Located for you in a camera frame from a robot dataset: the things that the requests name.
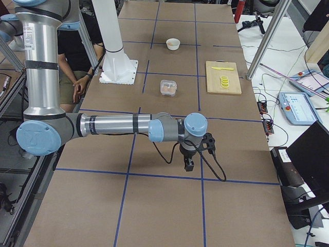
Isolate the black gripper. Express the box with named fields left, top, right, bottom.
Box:
left=179, top=140, right=197, bottom=171

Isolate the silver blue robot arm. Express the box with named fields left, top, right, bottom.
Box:
left=15, top=1, right=208, bottom=171

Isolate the clear plastic egg box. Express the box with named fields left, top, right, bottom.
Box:
left=160, top=80, right=177, bottom=97

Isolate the brown paper table cover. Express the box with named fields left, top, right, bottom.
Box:
left=25, top=2, right=295, bottom=246

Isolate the wooden cutting board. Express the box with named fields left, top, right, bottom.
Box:
left=206, top=61, right=242, bottom=95

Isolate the yellow plastic knife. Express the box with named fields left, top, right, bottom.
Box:
left=211, top=66, right=234, bottom=71

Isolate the black computer tower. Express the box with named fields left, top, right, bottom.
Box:
left=270, top=147, right=304, bottom=188

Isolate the white ceramic bowl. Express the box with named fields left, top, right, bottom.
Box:
left=166, top=38, right=180, bottom=50

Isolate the near teach pendant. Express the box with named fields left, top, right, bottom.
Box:
left=278, top=92, right=322, bottom=126

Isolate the teach pendant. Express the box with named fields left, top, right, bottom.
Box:
left=278, top=92, right=322, bottom=126
left=290, top=69, right=328, bottom=97

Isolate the far teach pendant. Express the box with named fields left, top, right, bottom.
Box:
left=290, top=69, right=328, bottom=97

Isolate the seated person in black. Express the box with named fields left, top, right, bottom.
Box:
left=57, top=10, right=104, bottom=105

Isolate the red cylinder bottle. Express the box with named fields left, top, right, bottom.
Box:
left=234, top=0, right=245, bottom=24

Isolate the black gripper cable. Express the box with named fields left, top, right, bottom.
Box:
left=152, top=138, right=227, bottom=182

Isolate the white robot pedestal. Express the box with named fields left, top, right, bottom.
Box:
left=92, top=0, right=138, bottom=85

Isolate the aluminium frame post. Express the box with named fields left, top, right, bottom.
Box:
left=246, top=0, right=291, bottom=80

